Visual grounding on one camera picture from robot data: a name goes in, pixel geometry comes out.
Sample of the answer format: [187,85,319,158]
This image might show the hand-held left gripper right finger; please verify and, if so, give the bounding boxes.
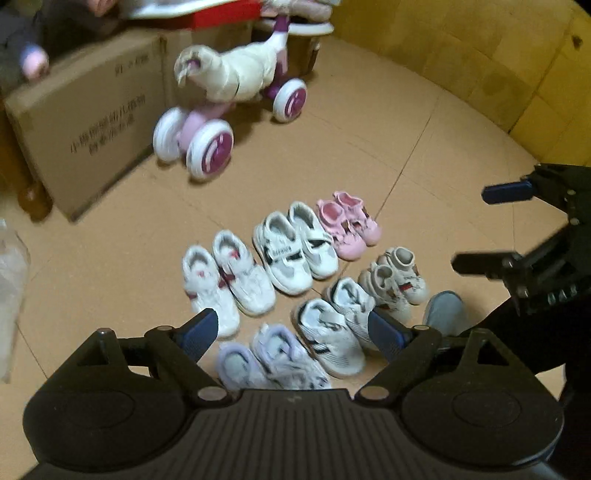
[355,308,527,408]

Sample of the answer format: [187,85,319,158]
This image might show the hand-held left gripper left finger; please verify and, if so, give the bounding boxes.
[65,308,230,408]

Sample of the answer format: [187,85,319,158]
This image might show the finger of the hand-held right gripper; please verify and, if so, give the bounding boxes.
[451,251,525,283]
[481,180,537,205]

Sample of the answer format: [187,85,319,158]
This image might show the beige high-top shoe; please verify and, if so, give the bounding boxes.
[357,263,413,325]
[376,246,430,304]

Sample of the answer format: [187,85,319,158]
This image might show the white sneaker navy stripes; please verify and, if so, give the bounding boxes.
[290,298,366,379]
[322,278,385,352]

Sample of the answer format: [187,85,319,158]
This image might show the white sneaker red trim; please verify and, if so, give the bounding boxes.
[182,244,242,339]
[212,229,277,317]

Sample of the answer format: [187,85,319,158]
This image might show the lavender white sneaker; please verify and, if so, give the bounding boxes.
[250,323,332,391]
[216,342,274,391]

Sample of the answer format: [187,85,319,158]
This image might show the pink shoe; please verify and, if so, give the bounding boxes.
[316,199,366,260]
[333,190,383,246]

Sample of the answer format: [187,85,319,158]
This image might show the white sneaker grey mesh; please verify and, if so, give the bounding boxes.
[252,211,314,295]
[288,201,340,281]

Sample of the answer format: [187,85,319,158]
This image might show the grey slipper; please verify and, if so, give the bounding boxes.
[422,290,465,339]

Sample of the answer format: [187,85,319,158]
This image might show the clear plastic bag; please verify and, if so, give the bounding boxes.
[0,218,32,385]

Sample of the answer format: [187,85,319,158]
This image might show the pink ride-on toy white wheels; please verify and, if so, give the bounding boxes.
[152,11,334,184]

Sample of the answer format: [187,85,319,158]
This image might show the wooden furniture leg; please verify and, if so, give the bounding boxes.
[14,178,54,223]

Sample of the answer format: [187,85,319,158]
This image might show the large printed cardboard box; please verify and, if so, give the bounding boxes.
[2,31,180,223]

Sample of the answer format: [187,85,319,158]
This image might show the cream cloth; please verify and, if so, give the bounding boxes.
[174,39,283,103]

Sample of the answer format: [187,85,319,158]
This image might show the red box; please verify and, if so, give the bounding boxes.
[191,0,262,31]

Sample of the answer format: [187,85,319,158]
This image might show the grey clothing with pink cuffs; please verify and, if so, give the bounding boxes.
[0,0,52,95]

